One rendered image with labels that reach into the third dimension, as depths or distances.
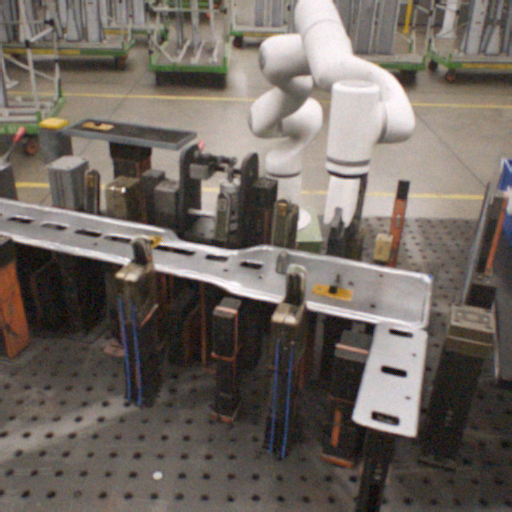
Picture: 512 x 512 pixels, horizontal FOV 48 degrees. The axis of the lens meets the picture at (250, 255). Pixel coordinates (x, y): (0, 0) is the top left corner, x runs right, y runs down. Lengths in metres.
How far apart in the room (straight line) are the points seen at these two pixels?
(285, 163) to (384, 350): 0.90
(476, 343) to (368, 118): 0.45
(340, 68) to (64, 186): 0.83
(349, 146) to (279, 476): 0.68
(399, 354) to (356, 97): 0.47
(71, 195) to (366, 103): 0.90
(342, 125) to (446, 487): 0.75
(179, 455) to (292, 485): 0.25
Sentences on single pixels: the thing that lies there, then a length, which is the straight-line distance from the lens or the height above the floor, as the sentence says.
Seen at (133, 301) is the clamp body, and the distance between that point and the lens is 1.22.
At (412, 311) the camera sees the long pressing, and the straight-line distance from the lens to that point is 1.22.
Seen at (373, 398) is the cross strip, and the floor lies 1.00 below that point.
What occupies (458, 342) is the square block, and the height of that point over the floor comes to 1.02.
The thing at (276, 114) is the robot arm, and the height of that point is 1.22.
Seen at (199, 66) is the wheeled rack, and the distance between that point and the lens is 7.46.
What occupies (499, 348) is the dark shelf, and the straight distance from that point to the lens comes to 1.13.
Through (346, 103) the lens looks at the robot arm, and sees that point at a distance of 1.04.
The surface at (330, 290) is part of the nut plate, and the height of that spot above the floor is 1.01.
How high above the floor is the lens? 1.66
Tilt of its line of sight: 29 degrees down
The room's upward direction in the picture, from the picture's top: 2 degrees clockwise
